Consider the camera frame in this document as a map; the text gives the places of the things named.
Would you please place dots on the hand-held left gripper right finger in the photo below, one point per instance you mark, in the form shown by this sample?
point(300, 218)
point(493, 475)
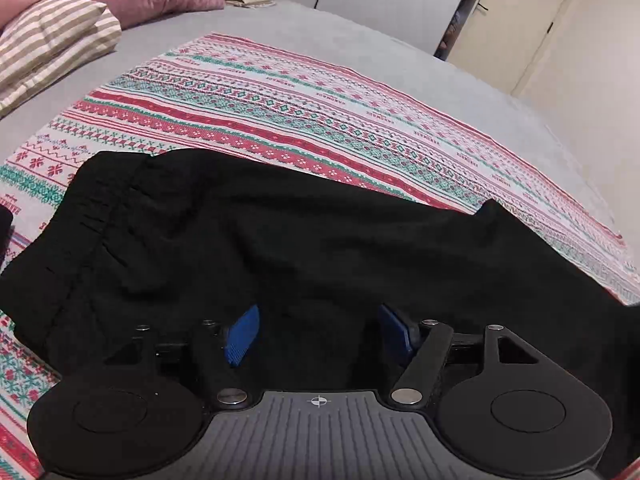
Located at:
point(396, 329)

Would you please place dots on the white and brown wardrobe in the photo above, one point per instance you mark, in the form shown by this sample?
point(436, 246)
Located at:
point(370, 0)

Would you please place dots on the cluttered narrow shelf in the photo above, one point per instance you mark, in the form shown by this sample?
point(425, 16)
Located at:
point(455, 25)

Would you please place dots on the patterned red green white blanket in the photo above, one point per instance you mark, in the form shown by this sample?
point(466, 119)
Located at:
point(310, 110)

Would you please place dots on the grey bed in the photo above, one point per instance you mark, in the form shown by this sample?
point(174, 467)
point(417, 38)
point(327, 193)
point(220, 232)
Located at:
point(440, 90)

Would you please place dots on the cream door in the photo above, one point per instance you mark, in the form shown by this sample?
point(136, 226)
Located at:
point(515, 25)

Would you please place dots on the black pants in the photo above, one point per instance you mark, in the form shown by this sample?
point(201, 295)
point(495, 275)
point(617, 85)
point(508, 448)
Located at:
point(300, 245)

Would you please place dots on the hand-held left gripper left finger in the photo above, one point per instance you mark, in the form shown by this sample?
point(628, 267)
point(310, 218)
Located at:
point(243, 334)

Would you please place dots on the beige striped pillow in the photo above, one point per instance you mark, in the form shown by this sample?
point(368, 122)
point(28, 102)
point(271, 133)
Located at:
point(50, 45)

